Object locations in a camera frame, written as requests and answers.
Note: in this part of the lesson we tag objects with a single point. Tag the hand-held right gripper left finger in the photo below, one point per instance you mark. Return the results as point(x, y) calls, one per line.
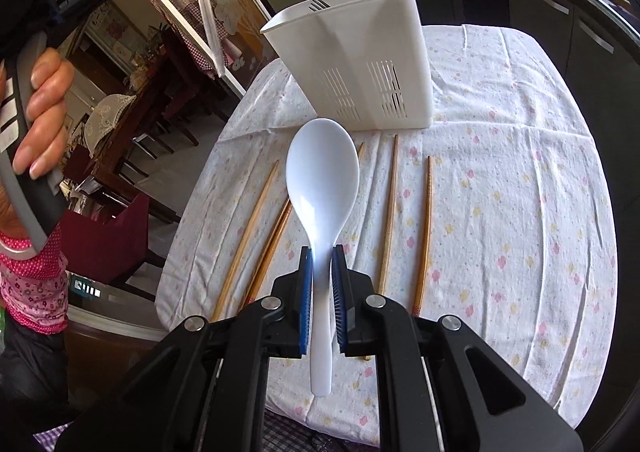
point(303, 304)

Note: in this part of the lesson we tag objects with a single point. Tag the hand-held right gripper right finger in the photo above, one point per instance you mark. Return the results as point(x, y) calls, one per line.
point(340, 299)

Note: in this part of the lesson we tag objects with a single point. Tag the white plastic spoon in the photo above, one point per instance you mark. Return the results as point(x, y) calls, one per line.
point(322, 172)

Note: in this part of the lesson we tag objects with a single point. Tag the white plastic utensil holder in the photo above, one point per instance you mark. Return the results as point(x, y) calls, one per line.
point(350, 42)

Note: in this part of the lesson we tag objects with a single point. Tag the person's left hand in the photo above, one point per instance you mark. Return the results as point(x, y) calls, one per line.
point(50, 92)

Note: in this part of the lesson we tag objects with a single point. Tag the purple checked cloth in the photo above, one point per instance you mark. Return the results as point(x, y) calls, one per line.
point(290, 432)

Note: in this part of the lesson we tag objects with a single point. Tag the dark wooden dining table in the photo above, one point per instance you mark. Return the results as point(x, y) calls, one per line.
point(145, 97)

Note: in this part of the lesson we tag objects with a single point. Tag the white lace cloth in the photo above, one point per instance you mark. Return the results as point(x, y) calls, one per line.
point(107, 120)

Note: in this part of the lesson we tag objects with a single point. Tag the dark wooden chair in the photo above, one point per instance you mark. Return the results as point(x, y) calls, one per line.
point(185, 97)

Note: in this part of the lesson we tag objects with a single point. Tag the frosted glass sliding door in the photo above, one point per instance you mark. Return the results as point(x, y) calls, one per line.
point(235, 7)

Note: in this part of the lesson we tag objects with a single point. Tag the white floral tablecloth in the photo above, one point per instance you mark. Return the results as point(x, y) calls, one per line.
point(500, 232)

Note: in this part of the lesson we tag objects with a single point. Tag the brown round bin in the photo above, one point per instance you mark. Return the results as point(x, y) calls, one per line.
point(110, 347)

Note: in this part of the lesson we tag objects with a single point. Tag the red chair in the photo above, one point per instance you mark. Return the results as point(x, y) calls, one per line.
point(115, 237)

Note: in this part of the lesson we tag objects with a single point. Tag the green plastic basket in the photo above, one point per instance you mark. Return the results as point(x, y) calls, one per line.
point(85, 289)

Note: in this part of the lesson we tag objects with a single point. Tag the person's dark clothing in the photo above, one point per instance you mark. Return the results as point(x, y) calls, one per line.
point(30, 372)

